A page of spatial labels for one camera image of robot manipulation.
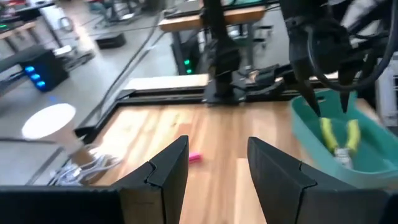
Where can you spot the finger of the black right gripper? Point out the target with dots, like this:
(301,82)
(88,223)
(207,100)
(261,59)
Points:
(347,90)
(306,84)

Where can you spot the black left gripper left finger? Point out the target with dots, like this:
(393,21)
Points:
(77,205)

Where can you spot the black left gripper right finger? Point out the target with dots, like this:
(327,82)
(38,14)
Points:
(311,205)

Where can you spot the pink eraser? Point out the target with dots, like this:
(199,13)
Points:
(195,157)

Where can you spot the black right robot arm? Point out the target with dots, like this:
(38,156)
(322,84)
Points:
(222,62)

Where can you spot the teal plastic bin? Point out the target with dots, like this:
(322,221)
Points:
(311,146)

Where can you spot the white mushroom table lamp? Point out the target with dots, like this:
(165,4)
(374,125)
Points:
(49,121)

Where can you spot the black computer with blue lights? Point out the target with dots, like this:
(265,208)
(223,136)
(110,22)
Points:
(46,67)

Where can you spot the black floor box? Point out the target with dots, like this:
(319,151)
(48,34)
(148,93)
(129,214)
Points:
(110,40)

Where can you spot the black aluminium table frame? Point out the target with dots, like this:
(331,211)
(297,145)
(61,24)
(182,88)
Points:
(155,99)

